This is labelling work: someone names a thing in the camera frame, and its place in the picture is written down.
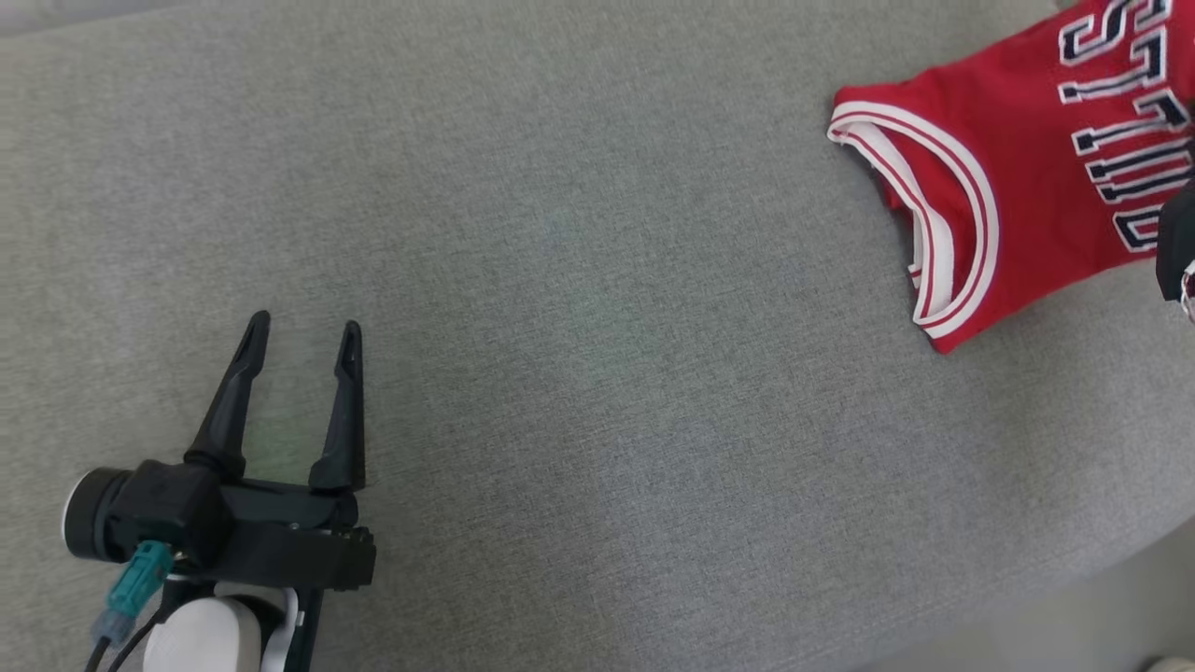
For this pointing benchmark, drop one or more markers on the grey fabric panel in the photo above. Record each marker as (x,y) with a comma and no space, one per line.
(560,373)

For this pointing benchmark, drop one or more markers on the red Bulls jersey white trim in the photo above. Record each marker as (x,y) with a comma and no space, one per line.
(1018,187)

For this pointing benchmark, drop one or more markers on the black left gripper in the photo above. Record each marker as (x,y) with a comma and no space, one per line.
(299,546)

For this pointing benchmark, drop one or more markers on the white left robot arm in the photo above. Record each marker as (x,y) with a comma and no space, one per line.
(205,639)

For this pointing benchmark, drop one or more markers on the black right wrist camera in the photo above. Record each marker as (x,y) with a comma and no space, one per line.
(1176,233)

